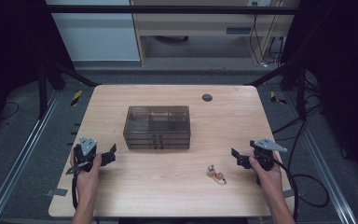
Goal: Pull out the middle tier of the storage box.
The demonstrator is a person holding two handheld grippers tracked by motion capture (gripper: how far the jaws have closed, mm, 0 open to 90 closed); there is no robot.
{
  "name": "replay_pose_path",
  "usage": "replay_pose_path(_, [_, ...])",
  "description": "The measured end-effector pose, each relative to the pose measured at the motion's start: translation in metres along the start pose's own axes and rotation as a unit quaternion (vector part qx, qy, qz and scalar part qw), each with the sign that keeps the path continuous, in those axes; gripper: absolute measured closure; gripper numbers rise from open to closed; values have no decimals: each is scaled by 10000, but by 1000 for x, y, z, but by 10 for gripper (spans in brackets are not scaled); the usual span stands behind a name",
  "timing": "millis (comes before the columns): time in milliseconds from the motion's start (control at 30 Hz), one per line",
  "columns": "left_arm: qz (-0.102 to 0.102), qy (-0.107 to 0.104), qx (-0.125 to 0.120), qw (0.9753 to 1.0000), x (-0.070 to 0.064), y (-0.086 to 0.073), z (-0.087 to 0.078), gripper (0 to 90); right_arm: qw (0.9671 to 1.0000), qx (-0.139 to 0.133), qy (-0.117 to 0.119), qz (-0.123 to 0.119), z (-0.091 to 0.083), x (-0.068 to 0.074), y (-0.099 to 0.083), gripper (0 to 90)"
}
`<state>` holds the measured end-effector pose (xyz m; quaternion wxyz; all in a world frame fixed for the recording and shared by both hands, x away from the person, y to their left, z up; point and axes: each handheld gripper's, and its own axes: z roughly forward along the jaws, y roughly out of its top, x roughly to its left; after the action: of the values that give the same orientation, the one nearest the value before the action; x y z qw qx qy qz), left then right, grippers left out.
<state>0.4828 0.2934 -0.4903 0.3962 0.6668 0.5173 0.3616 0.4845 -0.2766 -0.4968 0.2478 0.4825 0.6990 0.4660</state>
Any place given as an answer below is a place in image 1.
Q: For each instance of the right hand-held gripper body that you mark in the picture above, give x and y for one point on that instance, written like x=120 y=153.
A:
x=265 y=157

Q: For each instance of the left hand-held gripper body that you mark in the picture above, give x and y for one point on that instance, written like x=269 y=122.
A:
x=87 y=146

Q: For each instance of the smoky clear plastic drawer case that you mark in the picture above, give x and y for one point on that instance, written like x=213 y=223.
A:
x=157 y=119

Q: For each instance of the person's right hand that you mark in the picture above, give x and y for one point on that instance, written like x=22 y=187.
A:
x=270 y=182

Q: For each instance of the person's left hand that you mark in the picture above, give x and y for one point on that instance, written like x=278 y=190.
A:
x=88 y=182

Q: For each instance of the grey tape strip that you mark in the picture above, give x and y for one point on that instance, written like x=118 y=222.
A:
x=287 y=193
x=56 y=192

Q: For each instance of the yellow black hazard tape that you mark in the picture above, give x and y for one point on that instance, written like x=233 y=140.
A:
x=275 y=98

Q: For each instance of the grey round table grommet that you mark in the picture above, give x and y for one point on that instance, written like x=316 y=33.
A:
x=207 y=97

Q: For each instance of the white cabinet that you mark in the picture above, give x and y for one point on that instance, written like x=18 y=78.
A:
x=96 y=37

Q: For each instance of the black curtain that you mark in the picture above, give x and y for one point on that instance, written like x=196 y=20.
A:
x=345 y=77
x=15 y=46

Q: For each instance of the light wooden desk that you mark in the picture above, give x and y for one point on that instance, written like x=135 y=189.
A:
x=199 y=26

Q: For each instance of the aluminium floor rail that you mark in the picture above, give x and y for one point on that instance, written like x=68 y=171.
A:
x=323 y=161
x=21 y=155

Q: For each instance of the black frame brace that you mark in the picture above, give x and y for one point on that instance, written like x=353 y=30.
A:
x=279 y=73
x=71 y=74

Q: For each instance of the black horizontal frame bar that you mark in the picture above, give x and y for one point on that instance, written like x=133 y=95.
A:
x=167 y=9

